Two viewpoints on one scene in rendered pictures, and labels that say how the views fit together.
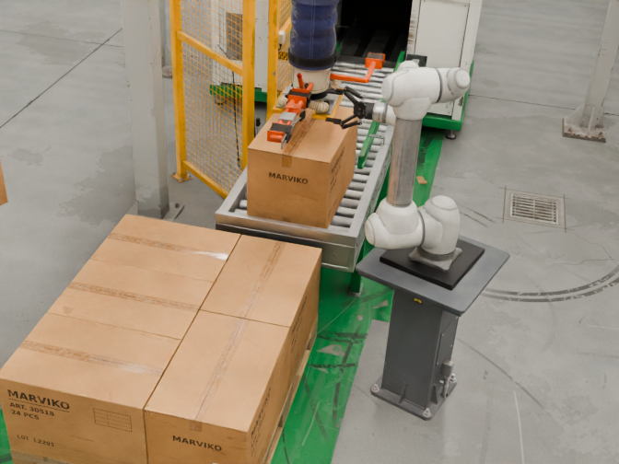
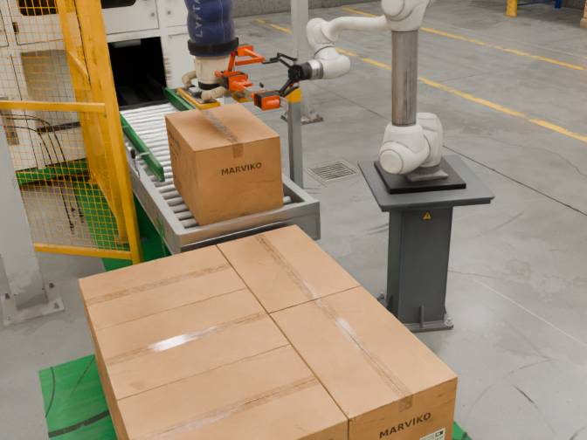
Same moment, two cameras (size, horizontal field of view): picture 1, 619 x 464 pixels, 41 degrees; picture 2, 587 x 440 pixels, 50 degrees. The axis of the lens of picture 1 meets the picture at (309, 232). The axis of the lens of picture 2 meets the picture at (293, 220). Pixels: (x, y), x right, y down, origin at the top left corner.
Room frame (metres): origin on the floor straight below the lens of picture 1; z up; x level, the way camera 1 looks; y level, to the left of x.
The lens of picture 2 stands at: (1.11, 1.50, 1.91)
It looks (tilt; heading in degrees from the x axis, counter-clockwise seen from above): 27 degrees down; 324
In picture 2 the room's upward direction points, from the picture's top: 2 degrees counter-clockwise
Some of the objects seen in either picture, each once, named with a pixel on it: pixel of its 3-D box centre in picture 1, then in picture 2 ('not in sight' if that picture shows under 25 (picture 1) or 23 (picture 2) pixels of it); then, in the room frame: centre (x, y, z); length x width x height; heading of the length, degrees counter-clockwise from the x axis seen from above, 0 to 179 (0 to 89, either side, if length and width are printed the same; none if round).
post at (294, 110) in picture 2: not in sight; (296, 174); (3.80, -0.49, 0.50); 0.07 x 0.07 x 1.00; 78
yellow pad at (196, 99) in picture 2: (290, 95); (197, 93); (3.71, 0.13, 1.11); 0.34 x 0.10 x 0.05; 169
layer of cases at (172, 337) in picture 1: (179, 341); (246, 364); (2.76, 0.54, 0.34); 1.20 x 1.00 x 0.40; 168
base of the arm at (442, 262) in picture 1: (437, 248); (421, 165); (2.93, -0.55, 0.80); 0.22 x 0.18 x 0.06; 152
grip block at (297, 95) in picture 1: (298, 98); (234, 80); (3.45, 0.08, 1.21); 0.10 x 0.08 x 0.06; 79
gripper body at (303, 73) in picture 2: (364, 110); (298, 72); (3.38, -0.21, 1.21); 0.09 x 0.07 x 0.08; 79
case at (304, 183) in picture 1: (304, 163); (222, 162); (3.69, 0.05, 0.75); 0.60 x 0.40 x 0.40; 166
